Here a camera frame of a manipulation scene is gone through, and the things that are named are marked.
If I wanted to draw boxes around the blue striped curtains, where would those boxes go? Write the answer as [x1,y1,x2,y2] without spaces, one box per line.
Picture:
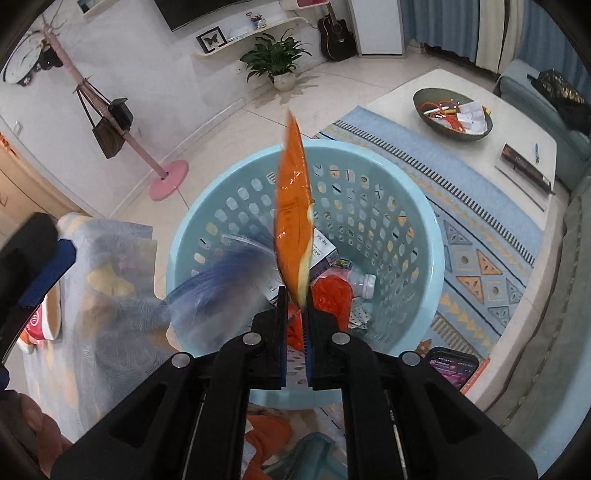
[399,0,555,75]

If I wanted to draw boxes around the small black bag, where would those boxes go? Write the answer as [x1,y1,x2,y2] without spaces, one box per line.
[107,98,134,132]

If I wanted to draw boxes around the orange bottle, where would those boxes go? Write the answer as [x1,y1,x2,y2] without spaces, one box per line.
[18,288,63,354]

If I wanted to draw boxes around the grey green blanket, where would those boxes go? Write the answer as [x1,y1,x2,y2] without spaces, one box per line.
[462,185,591,480]

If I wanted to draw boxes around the dark blue white carton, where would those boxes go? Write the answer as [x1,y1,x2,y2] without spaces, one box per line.
[265,228,339,301]

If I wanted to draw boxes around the low curved white shelf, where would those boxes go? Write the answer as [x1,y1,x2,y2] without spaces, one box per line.
[191,17,315,58]

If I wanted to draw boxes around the dark bowl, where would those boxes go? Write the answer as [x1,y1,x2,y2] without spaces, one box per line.
[412,87,495,139]

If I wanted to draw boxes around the person's left hand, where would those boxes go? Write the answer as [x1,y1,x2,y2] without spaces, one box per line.
[0,388,72,478]

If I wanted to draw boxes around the orange plastic bag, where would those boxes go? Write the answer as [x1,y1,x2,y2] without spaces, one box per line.
[287,276,354,352]

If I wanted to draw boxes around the framed butterfly picture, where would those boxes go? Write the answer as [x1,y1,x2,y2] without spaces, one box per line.
[196,27,229,52]

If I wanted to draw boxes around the blue patterned rug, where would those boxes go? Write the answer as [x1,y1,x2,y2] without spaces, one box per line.
[314,107,546,365]

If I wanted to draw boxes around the white heart-patterned paper box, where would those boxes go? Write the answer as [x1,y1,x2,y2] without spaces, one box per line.
[346,298,372,329]

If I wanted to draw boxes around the dark shiny bag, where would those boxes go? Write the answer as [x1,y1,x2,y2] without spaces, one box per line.
[538,68,591,134]

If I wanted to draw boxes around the pink coat rack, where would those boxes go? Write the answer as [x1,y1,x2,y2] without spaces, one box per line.
[39,11,190,201]

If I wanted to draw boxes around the light blue plastic basket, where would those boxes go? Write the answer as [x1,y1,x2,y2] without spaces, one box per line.
[166,139,446,411]

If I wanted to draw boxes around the pink yogurt bottle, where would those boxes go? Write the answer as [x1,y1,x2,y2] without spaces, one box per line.
[342,272,377,298]

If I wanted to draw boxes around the teal sofa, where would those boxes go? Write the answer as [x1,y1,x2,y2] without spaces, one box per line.
[499,58,591,190]

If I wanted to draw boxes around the white coffee table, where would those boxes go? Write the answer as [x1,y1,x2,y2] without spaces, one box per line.
[362,68,558,217]

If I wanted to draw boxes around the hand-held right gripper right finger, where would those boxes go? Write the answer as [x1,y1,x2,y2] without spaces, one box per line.
[305,295,539,480]

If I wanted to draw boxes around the smartphone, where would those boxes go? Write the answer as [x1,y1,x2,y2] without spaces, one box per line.
[424,346,481,393]

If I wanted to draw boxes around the round wall clock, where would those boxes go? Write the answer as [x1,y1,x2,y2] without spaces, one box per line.
[0,21,63,86]

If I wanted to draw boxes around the orange foil snack packet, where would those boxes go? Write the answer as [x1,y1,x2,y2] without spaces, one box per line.
[274,108,314,310]

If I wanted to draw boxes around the dark notebook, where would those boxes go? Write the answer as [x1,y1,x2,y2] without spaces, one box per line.
[494,143,555,197]

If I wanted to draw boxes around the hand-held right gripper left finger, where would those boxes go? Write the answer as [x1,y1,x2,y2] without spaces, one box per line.
[51,286,289,480]

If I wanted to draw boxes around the orange cloth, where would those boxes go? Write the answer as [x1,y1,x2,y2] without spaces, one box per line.
[245,413,294,480]

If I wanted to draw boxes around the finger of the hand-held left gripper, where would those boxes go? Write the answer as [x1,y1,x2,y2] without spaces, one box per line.
[0,212,60,301]
[0,236,77,363]

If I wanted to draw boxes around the wall television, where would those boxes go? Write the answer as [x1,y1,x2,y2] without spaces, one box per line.
[154,0,284,32]

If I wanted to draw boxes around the brown handbag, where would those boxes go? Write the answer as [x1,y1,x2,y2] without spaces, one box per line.
[76,85,125,160]

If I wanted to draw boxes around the black acoustic guitar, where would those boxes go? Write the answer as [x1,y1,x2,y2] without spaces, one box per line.
[318,0,357,62]

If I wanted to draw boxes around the potted green plant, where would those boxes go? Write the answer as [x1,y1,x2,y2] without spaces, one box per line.
[239,28,312,90]

